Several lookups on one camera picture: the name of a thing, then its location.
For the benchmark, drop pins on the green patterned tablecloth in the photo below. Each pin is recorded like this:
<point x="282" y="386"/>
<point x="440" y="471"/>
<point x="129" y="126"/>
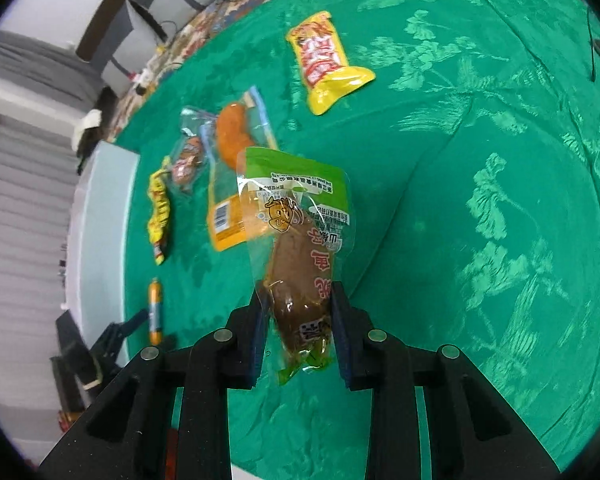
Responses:
<point x="474" y="166"/>

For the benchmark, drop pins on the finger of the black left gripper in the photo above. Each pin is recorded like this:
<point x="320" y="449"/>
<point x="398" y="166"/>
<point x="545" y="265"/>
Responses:
<point x="108" y="345"/>

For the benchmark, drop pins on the yellow red snack packet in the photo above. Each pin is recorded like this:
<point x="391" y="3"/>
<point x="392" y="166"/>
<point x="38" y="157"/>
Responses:
<point x="323" y="65"/>

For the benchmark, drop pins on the green brown chicken leg packet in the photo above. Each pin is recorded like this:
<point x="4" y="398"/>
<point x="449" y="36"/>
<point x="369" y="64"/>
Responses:
<point x="299" y="225"/>

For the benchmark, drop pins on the left grey sofa cushion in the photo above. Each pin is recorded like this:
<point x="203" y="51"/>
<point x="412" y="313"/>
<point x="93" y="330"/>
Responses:
<point x="124" y="34"/>

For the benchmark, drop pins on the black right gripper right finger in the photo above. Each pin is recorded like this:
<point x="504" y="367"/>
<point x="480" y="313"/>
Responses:
<point x="432" y="411"/>

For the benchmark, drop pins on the clear packet braised egg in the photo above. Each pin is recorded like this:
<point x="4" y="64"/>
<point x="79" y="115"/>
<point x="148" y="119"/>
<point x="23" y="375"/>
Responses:
<point x="193" y="149"/>

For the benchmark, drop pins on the orange sausage clear packet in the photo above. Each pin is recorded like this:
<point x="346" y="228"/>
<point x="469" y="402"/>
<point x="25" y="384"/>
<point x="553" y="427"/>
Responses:
<point x="239" y="125"/>

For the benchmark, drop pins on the white cloth on sofa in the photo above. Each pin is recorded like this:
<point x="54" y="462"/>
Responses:
<point x="85" y="129"/>

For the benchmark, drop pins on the white cardboard storage box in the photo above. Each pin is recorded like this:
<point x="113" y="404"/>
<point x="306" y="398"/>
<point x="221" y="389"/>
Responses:
<point x="96" y="240"/>

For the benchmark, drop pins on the orange sausage stick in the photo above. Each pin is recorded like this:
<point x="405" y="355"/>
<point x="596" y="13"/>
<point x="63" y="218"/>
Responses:
<point x="154" y="312"/>

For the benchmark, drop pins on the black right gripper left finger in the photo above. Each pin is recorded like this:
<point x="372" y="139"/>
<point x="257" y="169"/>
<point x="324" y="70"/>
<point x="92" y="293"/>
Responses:
<point x="166" y="410"/>

